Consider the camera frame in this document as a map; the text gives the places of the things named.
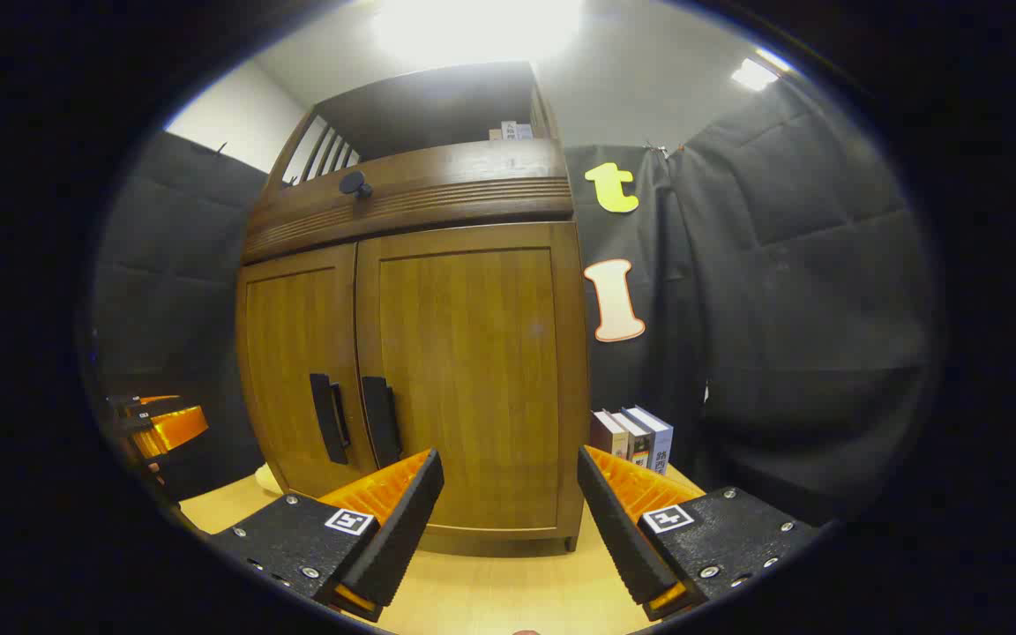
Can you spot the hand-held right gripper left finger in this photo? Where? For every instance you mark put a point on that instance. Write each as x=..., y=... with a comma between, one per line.
x=407, y=520

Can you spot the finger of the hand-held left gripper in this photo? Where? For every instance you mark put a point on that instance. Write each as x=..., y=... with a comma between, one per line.
x=175, y=430
x=133, y=402

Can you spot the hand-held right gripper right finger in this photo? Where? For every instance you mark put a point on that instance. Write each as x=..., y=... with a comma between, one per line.
x=614, y=529

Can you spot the wooden cabinet door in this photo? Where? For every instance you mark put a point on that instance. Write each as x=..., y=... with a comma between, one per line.
x=473, y=353
x=287, y=353

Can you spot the wooden double-door shoe cabinet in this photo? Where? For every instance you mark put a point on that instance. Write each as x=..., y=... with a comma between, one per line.
x=420, y=110

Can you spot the grey paperback book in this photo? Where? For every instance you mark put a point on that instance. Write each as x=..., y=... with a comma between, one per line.
x=636, y=441

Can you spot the dark cover paperback book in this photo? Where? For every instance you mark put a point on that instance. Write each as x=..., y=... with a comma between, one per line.
x=607, y=434

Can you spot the white blue paperback book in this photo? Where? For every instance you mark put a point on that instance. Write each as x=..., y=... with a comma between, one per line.
x=660, y=441

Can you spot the white crumpled cloth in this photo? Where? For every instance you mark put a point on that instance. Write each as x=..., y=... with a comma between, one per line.
x=268, y=479

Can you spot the black backdrop cloth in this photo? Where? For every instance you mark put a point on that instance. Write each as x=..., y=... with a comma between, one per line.
x=808, y=309

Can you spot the black round drawer knob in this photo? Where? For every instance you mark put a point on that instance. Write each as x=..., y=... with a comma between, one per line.
x=352, y=183

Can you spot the small ceiling light panel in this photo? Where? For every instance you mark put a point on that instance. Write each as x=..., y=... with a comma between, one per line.
x=755, y=73

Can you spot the large ceiling light panel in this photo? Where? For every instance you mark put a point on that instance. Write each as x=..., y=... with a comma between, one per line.
x=477, y=26

